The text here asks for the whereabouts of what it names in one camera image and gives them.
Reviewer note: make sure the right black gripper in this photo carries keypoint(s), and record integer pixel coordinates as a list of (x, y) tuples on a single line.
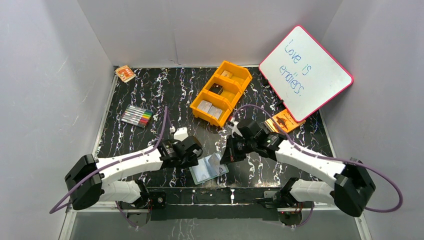
[(230, 154)]

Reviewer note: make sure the orange book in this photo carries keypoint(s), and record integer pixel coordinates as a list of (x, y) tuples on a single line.
[(284, 120)]

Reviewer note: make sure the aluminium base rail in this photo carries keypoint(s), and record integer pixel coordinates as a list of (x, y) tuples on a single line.
[(347, 200)]

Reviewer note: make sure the black mounting plate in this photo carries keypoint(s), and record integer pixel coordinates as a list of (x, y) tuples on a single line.
[(177, 203)]

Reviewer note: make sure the small orange card box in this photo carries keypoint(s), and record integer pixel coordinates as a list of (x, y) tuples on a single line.
[(125, 73)]

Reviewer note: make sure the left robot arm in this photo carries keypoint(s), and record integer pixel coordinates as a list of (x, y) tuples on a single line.
[(93, 180)]

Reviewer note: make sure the green card holder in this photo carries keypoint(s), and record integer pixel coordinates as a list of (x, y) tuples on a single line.
[(208, 168)]

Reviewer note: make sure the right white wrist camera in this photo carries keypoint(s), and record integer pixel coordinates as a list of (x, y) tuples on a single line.
[(233, 125)]

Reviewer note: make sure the pack of coloured markers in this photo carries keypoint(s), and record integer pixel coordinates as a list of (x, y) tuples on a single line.
[(136, 116)]

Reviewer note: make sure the silver card stack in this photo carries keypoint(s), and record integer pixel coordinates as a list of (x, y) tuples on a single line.
[(204, 106)]

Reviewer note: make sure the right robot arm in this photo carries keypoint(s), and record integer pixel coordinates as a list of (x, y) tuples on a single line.
[(347, 186)]

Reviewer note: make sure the yellow three-compartment bin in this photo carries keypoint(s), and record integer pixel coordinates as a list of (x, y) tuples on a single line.
[(220, 95)]

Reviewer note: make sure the black card stack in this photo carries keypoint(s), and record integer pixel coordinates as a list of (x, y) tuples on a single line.
[(216, 89)]

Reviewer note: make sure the pink-framed whiteboard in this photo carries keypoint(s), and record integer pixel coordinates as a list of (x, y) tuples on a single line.
[(303, 74)]

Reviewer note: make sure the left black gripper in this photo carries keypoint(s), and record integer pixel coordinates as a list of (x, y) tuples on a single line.
[(194, 153)]

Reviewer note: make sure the gold card stack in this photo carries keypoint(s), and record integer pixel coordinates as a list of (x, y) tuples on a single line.
[(227, 74)]

